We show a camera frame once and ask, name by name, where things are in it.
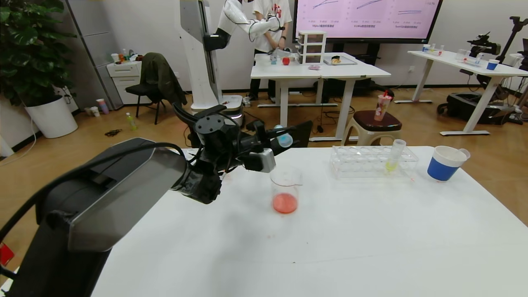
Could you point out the small blue paper cup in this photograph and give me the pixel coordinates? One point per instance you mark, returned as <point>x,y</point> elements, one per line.
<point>492,66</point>

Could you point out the brown top stool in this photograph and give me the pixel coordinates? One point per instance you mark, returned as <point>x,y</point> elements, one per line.
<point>367,121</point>

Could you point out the black office chair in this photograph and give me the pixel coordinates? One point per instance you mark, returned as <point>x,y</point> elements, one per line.
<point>301,134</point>

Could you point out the yellow pigment test tube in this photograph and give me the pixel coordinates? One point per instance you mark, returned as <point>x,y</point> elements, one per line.
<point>395,156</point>

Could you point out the olive green jacket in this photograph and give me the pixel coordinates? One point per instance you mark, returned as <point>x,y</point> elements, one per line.
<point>163,78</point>

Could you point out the white plant pot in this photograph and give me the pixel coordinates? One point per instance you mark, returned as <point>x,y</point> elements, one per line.
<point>51,119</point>

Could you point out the black display stand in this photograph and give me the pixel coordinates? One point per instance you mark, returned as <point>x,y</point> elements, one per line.
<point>373,51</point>

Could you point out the green plastic bottle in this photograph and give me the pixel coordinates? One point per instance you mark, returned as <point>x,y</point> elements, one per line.
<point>131,122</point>

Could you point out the grey tray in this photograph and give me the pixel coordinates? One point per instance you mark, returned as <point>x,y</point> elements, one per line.
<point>346,62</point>

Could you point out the red apple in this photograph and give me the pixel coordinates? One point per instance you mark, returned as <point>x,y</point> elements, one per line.
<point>286,61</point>

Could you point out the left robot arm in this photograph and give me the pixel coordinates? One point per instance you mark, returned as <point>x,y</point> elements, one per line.
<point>115,194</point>

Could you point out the blue white paper cup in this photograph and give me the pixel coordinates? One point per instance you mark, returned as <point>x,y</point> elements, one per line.
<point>443,167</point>

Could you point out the black four-leg chair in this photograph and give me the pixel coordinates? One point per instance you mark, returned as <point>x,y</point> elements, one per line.
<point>140,88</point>

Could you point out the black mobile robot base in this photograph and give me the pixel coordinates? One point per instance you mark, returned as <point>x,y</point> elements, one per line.
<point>462,107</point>

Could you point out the clear glass beaker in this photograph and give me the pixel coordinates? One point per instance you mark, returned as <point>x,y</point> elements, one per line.
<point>285,200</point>

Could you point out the large wall display screen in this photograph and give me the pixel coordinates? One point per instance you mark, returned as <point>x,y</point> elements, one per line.
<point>350,16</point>

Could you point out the person in white T-shirt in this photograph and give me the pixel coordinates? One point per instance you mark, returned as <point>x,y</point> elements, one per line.
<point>272,16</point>

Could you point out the blue pigment test tube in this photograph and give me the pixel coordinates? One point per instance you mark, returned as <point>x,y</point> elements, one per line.
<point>284,140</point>

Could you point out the white drawer cabinet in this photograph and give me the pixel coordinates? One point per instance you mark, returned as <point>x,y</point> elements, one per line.
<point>126,78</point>

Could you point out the green leafy plant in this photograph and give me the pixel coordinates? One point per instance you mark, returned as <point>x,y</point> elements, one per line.
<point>29,49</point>

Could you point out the white humanoid robot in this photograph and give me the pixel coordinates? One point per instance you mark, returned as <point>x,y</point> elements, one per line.
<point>198,49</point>

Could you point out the black desk robot gripper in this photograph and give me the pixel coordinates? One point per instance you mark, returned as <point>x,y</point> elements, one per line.
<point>484,46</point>

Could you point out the grey metal locker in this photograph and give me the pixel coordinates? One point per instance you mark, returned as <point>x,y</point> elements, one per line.
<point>99,45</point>

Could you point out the pink drink cup with straw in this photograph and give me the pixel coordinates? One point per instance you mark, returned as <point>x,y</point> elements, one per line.
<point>381,108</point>

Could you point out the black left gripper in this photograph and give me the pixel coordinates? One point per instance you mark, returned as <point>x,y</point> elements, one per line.
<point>261,133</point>

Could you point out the plastic drawer organizer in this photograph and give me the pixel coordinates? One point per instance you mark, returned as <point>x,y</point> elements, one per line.
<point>311,47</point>

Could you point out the small white cup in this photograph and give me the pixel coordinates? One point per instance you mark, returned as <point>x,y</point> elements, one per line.
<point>94,111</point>

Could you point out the black floor object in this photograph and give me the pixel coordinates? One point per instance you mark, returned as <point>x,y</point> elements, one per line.
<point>112,132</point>

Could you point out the pink tall cup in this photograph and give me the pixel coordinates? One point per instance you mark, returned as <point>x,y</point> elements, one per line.
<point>102,106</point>

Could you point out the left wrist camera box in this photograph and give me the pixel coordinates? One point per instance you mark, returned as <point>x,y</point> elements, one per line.
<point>260,161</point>

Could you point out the white double desk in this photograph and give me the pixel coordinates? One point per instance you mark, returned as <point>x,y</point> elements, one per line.
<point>330,73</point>

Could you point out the red flat object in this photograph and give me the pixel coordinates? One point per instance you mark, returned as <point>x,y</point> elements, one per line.
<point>4,253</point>

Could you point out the black tripod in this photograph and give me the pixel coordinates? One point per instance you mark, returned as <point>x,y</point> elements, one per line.
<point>519,20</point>

